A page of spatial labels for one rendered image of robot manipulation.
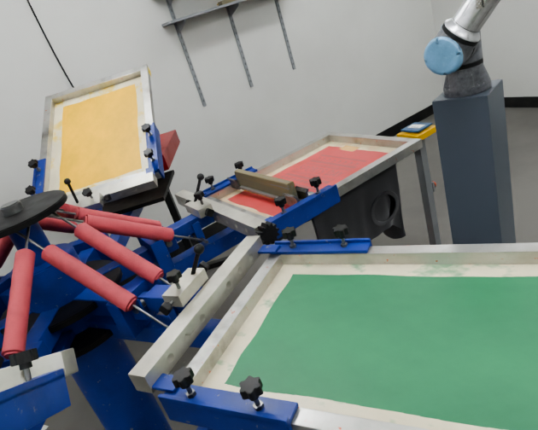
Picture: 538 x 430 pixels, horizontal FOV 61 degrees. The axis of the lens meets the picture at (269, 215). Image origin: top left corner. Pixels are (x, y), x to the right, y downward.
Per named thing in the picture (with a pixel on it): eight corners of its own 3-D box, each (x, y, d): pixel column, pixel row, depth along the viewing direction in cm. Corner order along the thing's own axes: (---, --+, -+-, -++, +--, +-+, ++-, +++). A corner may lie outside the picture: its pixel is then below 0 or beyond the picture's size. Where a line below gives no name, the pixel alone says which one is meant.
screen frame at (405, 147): (330, 138, 237) (329, 131, 236) (423, 147, 190) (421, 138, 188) (201, 206, 204) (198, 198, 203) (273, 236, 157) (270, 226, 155)
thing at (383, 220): (392, 226, 212) (377, 154, 198) (407, 230, 205) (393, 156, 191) (318, 276, 193) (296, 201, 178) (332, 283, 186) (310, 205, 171)
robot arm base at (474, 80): (497, 80, 157) (494, 50, 153) (483, 94, 147) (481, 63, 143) (452, 86, 167) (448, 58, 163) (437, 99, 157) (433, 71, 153)
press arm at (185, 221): (208, 217, 178) (204, 206, 176) (215, 221, 173) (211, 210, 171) (169, 239, 171) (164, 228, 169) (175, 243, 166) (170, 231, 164)
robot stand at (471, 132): (524, 344, 205) (502, 78, 157) (514, 373, 193) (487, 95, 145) (482, 335, 216) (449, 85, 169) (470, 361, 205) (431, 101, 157)
